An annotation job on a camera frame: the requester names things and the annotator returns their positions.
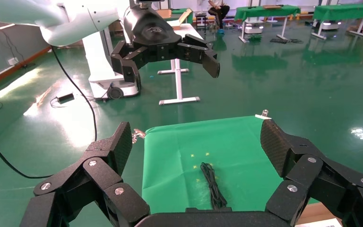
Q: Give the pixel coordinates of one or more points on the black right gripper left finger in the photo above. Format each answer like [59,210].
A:
[75,194]

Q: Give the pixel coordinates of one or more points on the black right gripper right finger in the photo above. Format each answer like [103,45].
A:
[341,188]

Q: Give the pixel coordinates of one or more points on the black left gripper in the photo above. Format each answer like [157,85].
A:
[150,34]

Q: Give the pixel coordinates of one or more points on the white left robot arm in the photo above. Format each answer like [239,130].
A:
[59,18]

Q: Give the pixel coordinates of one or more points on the small robot base under table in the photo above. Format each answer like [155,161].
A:
[253,28]
[330,25]

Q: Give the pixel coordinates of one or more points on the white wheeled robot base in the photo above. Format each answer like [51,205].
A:
[103,72]

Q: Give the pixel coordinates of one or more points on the white table with legs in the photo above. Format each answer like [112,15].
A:
[178,81]

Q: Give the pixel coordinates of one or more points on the printed white paper sheet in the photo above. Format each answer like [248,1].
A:
[322,223]

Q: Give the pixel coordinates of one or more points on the brown cardboard pieces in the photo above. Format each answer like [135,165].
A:
[178,18]

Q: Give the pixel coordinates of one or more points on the small stool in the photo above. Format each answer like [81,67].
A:
[201,20]

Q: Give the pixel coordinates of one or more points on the blue object on floor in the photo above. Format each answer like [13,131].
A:
[221,31]

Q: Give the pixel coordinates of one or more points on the seated person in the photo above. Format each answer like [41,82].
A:
[218,11]

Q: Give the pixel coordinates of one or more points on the metal binder clip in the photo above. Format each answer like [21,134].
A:
[263,116]
[137,135]

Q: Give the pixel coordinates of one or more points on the green table cloth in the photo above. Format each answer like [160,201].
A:
[175,169]

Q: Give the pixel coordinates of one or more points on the green-covered table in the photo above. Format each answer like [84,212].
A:
[266,12]
[347,11]

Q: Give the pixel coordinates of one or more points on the dark flat mat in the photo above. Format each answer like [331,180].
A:
[279,40]

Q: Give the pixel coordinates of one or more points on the white wall socket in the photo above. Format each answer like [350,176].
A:
[13,61]

